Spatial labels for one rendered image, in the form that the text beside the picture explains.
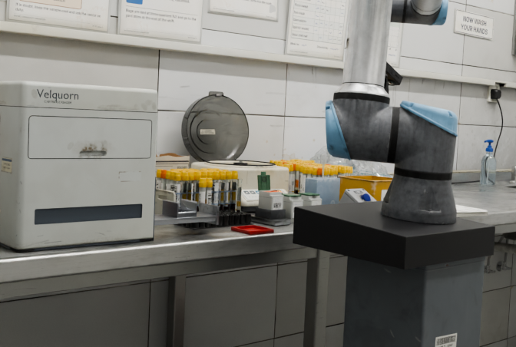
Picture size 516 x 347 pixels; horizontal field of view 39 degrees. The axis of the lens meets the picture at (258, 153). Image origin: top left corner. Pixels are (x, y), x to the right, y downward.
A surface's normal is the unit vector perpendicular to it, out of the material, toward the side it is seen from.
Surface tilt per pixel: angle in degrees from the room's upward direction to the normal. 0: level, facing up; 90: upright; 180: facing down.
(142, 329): 90
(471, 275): 90
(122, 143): 90
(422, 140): 93
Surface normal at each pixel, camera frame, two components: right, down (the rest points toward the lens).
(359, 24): -0.51, -0.07
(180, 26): 0.64, 0.12
